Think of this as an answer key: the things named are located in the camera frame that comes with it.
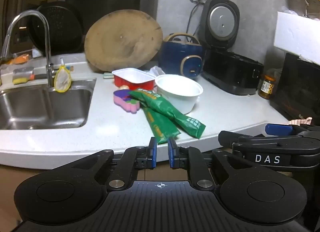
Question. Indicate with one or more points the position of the garlic bulb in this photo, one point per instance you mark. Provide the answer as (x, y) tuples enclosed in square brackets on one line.
[(124, 87)]

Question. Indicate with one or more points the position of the black perforated pan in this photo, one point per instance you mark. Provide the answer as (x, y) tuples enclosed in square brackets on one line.
[(62, 29)]

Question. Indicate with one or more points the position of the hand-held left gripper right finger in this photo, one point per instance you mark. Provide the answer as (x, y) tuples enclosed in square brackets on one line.
[(171, 155)]

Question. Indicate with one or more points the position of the stainless steel sink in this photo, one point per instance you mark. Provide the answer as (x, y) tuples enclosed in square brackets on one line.
[(42, 107)]

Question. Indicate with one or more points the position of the pink striped cloth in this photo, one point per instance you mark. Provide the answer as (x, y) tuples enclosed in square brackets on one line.
[(301, 121)]

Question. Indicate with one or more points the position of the glass jar yellow label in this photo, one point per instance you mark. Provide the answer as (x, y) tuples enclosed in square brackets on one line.
[(267, 88)]

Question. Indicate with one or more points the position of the white plastic bag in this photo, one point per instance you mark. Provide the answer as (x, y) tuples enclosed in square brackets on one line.
[(156, 70)]

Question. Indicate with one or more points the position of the steel kitchen faucet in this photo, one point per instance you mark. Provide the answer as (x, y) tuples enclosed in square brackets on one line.
[(48, 57)]

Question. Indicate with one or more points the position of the yellow sink strainer net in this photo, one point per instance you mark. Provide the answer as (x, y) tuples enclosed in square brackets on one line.
[(62, 80)]

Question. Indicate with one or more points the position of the black countertop oven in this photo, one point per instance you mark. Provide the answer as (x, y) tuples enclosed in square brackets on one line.
[(300, 89)]

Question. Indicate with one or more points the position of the round wooden cutting board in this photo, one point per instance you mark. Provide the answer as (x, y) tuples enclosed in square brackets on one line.
[(122, 42)]

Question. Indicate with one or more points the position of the yellow dish sponge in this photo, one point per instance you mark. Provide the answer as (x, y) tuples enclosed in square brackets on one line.
[(21, 81)]

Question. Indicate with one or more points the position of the steel cleaver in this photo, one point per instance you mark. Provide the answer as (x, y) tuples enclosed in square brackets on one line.
[(22, 73)]

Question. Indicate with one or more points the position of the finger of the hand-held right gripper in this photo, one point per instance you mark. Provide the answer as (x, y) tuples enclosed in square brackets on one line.
[(230, 138), (278, 129)]

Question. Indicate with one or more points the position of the blue rice cooker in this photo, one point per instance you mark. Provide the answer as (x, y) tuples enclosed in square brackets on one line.
[(178, 57)]

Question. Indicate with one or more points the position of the white foam box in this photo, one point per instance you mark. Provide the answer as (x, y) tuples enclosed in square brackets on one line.
[(297, 34)]

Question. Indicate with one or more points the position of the black rice cooker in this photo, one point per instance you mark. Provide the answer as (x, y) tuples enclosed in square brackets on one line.
[(230, 72)]

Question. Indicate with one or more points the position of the red food tray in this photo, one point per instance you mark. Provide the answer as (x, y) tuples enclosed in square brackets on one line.
[(132, 77)]

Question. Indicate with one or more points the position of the green snack packet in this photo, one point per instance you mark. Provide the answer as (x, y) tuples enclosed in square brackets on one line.
[(162, 124), (172, 112)]

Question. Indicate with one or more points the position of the orange cloth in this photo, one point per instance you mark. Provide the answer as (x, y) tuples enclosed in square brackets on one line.
[(21, 59)]

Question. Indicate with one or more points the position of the white disposable bowl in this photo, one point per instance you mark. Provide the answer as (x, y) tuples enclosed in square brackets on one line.
[(178, 92)]

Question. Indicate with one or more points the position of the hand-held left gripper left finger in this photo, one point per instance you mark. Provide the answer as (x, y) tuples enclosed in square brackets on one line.
[(153, 155)]

